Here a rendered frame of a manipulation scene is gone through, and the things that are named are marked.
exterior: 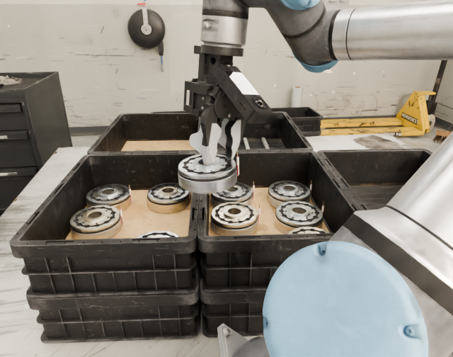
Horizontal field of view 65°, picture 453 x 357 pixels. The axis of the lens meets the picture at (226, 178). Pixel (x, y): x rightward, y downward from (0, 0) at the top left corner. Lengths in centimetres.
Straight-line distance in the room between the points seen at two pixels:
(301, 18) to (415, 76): 441
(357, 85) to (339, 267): 436
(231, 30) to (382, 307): 46
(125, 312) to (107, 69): 357
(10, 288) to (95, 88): 338
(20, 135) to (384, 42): 195
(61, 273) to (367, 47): 59
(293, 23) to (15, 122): 185
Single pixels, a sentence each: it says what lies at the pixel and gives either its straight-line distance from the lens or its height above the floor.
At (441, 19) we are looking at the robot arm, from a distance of 55.
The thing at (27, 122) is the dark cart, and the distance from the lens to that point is 219.
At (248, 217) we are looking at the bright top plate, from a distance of 77.
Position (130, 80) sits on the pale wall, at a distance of 410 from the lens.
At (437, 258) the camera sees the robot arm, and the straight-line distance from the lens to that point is 28.
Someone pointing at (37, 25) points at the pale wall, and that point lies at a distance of 423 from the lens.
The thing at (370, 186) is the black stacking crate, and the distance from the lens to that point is 105.
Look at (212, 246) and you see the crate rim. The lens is 58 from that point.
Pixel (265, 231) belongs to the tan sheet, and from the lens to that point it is 79.
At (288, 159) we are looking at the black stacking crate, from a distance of 95.
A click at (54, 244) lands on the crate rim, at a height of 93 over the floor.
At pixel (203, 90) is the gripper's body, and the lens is 61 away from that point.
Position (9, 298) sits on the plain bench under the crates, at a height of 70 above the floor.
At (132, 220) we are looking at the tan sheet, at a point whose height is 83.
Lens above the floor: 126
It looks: 25 degrees down
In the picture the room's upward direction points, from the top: straight up
